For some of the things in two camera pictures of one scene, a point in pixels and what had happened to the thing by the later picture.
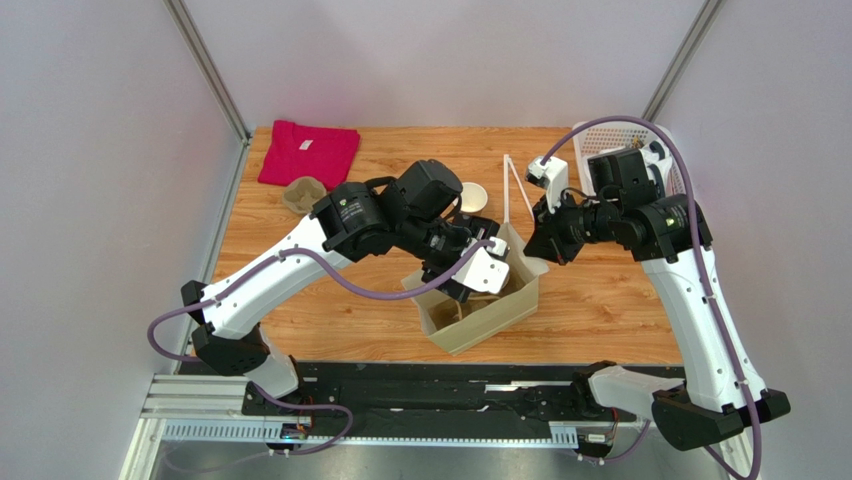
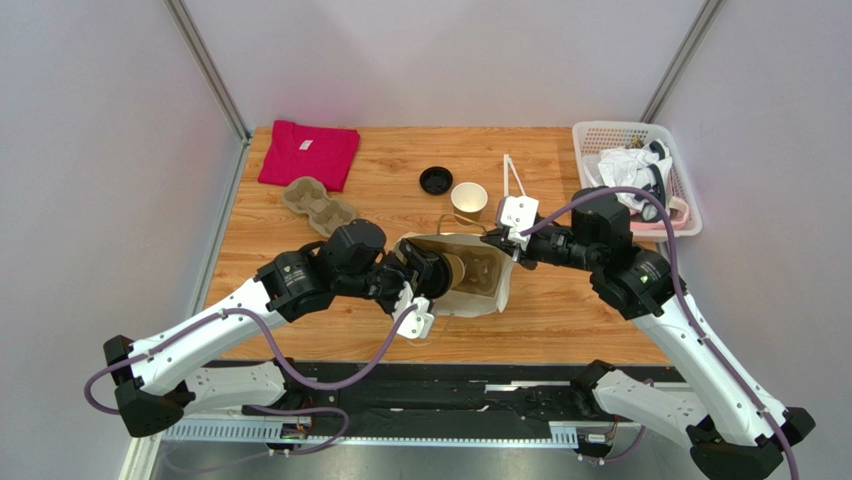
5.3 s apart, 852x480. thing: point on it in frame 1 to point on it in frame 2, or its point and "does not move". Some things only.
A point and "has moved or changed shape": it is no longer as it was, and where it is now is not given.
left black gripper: x=471 y=228 to x=417 y=257
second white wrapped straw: x=510 y=161 does not move
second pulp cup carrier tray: x=301 y=193 does not move
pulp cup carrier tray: x=445 y=312 has moved or changed shape
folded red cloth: x=297 y=150 does not move
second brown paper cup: x=473 y=197 does not move
